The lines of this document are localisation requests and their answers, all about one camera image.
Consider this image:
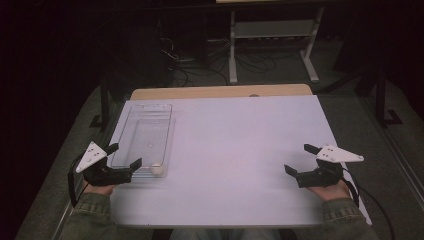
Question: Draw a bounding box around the person's left hand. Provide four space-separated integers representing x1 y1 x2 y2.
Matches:
83 182 118 197

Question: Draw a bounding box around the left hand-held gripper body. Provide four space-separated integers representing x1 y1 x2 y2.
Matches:
75 141 134 187

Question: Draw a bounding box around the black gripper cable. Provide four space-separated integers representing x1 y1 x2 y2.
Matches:
339 168 396 240
67 154 89 208

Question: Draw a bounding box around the white ball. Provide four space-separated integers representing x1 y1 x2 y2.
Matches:
150 162 165 176

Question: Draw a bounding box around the clear plastic tray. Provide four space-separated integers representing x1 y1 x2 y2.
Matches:
109 103 177 179

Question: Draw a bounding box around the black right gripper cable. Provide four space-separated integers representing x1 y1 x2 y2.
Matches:
339 168 396 240

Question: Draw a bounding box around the wooden table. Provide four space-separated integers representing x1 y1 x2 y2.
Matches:
129 83 313 101

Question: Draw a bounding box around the white metal desk frame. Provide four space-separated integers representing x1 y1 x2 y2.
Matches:
228 6 325 84

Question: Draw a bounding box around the person's right hand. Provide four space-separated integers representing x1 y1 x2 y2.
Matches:
306 179 351 202

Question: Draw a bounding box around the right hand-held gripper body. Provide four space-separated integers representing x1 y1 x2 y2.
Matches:
294 144 365 189

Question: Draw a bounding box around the black metal stand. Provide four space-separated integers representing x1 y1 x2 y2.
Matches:
89 78 113 133
374 66 404 128

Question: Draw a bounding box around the tangle of floor cables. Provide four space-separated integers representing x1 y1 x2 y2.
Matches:
156 36 278 87

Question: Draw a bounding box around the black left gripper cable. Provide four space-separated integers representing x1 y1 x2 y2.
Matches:
67 154 89 208

